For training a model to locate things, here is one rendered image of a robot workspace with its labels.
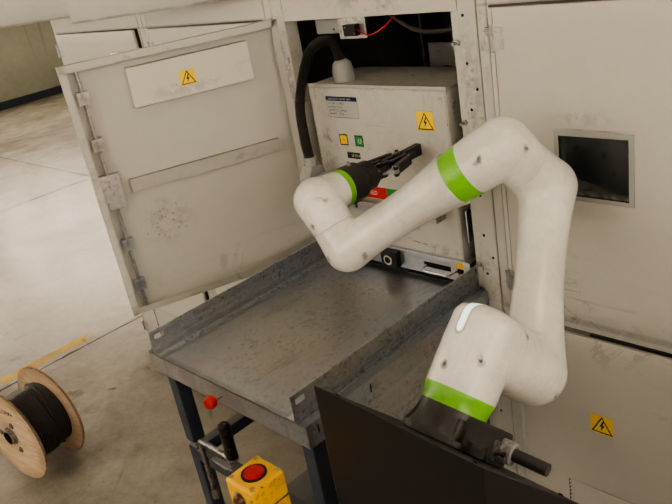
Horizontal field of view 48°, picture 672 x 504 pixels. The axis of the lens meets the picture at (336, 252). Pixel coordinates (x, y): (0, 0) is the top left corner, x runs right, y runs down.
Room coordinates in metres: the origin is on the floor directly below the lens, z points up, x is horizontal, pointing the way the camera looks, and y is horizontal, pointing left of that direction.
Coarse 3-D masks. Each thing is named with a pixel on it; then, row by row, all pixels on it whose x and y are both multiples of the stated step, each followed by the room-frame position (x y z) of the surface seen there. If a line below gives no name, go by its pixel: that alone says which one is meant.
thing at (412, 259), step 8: (392, 248) 1.98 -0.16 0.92; (400, 248) 1.96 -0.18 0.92; (376, 256) 2.03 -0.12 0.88; (408, 256) 1.94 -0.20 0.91; (416, 256) 1.91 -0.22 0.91; (424, 256) 1.89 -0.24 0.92; (432, 256) 1.87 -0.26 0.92; (440, 256) 1.86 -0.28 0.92; (472, 256) 1.82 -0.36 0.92; (408, 264) 1.94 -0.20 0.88; (416, 264) 1.92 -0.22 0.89; (424, 264) 1.90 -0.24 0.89; (432, 264) 1.87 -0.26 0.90; (440, 264) 1.85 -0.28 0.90; (448, 264) 1.83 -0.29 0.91; (464, 264) 1.79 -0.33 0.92; (472, 264) 1.79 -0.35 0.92; (424, 272) 1.90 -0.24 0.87; (440, 272) 1.85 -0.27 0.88; (448, 272) 1.83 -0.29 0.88; (464, 272) 1.79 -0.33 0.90
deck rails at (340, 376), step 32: (288, 256) 2.08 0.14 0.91; (320, 256) 2.16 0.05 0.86; (256, 288) 1.98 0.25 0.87; (448, 288) 1.70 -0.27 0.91; (192, 320) 1.83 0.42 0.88; (224, 320) 1.86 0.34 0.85; (416, 320) 1.61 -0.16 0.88; (160, 352) 1.75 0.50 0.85; (352, 352) 1.46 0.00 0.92; (384, 352) 1.53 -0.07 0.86; (320, 384) 1.39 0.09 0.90; (288, 416) 1.36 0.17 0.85
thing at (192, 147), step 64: (128, 64) 2.11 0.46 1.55; (192, 64) 2.14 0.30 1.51; (256, 64) 2.23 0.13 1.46; (128, 128) 2.09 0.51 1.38; (192, 128) 2.15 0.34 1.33; (256, 128) 2.22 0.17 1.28; (128, 192) 2.08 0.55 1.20; (192, 192) 2.14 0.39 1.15; (256, 192) 2.21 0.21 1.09; (128, 256) 2.06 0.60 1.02; (192, 256) 2.12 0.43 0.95; (256, 256) 2.19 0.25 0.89
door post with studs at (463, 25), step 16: (464, 0) 1.75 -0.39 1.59; (464, 16) 1.75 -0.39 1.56; (464, 32) 1.75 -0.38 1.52; (464, 48) 1.76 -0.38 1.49; (464, 64) 1.76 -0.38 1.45; (464, 80) 1.76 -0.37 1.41; (480, 80) 1.73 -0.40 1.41; (464, 96) 1.77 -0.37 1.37; (480, 96) 1.73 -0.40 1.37; (464, 112) 1.78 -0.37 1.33; (480, 112) 1.74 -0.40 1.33; (464, 128) 1.78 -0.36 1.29; (480, 208) 1.76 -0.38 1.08; (480, 224) 1.76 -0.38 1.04; (480, 240) 1.76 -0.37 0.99; (480, 256) 1.77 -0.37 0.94; (496, 256) 1.73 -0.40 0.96; (480, 272) 1.78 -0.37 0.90; (496, 272) 1.73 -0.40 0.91; (496, 288) 1.74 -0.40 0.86; (496, 304) 1.74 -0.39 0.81; (512, 432) 1.73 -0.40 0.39
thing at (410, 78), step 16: (352, 80) 2.12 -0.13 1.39; (368, 80) 2.08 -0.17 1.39; (384, 80) 2.04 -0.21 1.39; (400, 80) 2.00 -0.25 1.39; (416, 80) 1.96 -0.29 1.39; (432, 80) 1.93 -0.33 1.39; (448, 80) 1.89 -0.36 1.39; (448, 96) 1.81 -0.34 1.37; (448, 112) 1.81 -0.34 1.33; (464, 208) 1.82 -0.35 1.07; (464, 224) 1.82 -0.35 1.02; (464, 240) 1.81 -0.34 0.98; (464, 256) 1.81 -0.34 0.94
